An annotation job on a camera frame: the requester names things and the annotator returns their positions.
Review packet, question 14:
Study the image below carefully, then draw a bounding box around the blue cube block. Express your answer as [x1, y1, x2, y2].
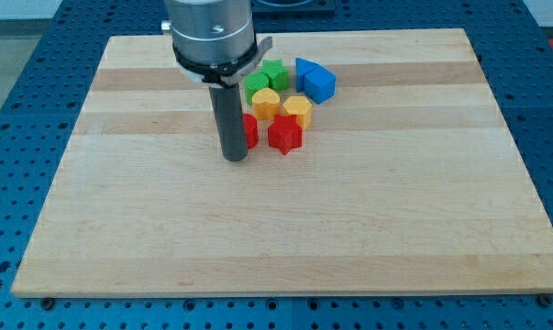
[304, 67, 337, 104]

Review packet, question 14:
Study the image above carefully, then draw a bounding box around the red star block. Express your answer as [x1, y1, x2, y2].
[268, 115, 303, 155]

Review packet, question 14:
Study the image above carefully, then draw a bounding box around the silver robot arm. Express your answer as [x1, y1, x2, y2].
[161, 0, 272, 162]

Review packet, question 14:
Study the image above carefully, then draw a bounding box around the blue triangle block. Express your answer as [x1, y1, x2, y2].
[295, 58, 318, 92]

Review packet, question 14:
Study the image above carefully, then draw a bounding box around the red circle block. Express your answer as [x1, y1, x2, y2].
[243, 113, 259, 149]

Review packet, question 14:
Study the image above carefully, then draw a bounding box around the yellow hexagon block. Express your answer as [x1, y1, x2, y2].
[282, 95, 313, 130]

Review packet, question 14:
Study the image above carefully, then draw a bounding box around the yellow heart block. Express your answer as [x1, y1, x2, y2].
[252, 88, 281, 120]

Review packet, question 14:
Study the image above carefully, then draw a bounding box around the green star block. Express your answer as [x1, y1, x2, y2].
[260, 60, 290, 91]

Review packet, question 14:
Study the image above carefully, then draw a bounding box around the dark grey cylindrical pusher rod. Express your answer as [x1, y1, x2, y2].
[209, 84, 248, 162]

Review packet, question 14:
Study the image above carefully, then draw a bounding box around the wooden board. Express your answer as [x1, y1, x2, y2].
[12, 28, 553, 298]

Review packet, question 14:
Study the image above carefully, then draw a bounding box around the green circle block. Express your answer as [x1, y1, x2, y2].
[244, 71, 270, 105]

